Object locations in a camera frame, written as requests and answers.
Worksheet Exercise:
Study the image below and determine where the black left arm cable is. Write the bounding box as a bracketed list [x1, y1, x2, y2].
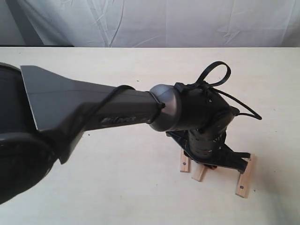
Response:
[88, 61, 263, 125]

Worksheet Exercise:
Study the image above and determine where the wooden stick with holes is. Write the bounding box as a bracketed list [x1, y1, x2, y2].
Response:
[235, 154, 256, 199]
[180, 149, 190, 173]

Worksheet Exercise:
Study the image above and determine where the white backdrop cloth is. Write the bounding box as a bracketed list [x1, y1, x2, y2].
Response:
[0, 0, 300, 48]

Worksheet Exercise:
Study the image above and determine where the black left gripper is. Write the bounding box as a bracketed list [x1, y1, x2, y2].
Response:
[166, 131, 250, 174]

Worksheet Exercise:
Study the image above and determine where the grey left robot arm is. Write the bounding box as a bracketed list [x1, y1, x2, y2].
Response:
[0, 61, 250, 203]

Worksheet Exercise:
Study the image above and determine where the plain wooden stick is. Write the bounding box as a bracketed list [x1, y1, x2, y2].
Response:
[192, 164, 208, 182]

